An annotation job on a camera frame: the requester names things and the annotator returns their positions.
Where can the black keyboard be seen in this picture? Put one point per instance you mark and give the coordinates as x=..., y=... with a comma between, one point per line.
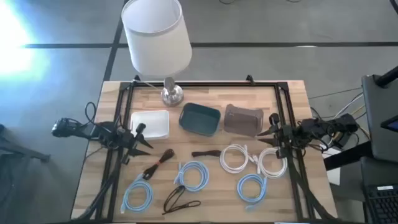
x=384, y=205

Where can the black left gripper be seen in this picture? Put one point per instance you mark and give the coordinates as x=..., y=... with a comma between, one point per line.
x=129, y=141

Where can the teal plastic bin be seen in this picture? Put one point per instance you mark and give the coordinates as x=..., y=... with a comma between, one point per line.
x=199, y=119

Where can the white plastic bin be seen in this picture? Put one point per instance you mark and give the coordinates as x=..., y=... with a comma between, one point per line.
x=155, y=124

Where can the silver lamp base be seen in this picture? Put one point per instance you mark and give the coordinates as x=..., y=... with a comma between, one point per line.
x=172, y=95

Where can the grey translucent plastic bin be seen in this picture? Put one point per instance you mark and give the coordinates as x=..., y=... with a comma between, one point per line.
x=242, y=121

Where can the white paper sheet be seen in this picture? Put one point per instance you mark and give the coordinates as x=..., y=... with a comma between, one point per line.
x=334, y=174

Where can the small blue screen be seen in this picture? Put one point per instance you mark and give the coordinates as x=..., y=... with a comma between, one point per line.
x=392, y=124

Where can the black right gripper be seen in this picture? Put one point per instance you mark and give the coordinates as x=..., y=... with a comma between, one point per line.
x=284, y=137

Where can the black stand leg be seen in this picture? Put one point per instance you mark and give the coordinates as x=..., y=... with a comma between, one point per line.
x=21, y=152

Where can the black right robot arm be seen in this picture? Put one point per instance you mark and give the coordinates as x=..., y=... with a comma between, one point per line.
x=311, y=127

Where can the black metal table frame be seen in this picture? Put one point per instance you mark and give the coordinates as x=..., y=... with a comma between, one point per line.
x=202, y=84

